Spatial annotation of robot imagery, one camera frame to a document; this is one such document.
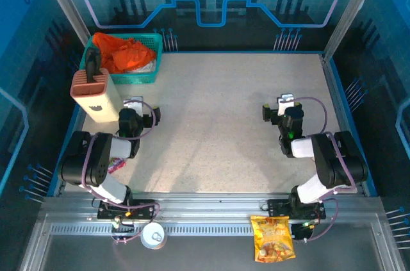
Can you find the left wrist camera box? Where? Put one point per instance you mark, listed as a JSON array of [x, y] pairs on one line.
[[133, 106]]

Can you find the silver tin can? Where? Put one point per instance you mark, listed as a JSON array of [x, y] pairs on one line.
[[153, 235]]

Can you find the aluminium frame rail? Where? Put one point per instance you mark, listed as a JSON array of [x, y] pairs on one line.
[[208, 207]]

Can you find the yellow snack bag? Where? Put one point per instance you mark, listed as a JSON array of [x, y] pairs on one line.
[[272, 239]]

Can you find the beige knife block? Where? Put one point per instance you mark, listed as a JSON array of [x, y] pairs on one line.
[[99, 104]]

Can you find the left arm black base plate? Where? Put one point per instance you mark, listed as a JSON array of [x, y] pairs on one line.
[[145, 203]]

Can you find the aluminium corner post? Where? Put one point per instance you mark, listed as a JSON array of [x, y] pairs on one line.
[[352, 8], [64, 2]]

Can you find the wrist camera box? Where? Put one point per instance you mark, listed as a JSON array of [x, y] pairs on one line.
[[133, 106], [285, 102]]

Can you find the purple candy bag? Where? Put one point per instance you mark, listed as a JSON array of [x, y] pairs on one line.
[[117, 164]]

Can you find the teal plastic basket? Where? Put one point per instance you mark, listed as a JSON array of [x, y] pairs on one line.
[[134, 79]]

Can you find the black controller board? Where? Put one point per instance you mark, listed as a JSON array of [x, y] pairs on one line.
[[299, 232]]

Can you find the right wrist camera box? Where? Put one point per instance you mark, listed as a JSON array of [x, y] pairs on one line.
[[285, 102]]

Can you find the white t-shirt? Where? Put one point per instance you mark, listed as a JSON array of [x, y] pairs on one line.
[[145, 67]]

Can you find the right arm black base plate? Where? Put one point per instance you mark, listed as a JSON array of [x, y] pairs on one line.
[[277, 208]]

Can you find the orange t-shirt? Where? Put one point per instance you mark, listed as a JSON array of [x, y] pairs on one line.
[[128, 56]]

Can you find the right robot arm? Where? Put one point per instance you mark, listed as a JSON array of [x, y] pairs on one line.
[[333, 162]]

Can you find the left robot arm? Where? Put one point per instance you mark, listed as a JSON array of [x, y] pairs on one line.
[[99, 159]]

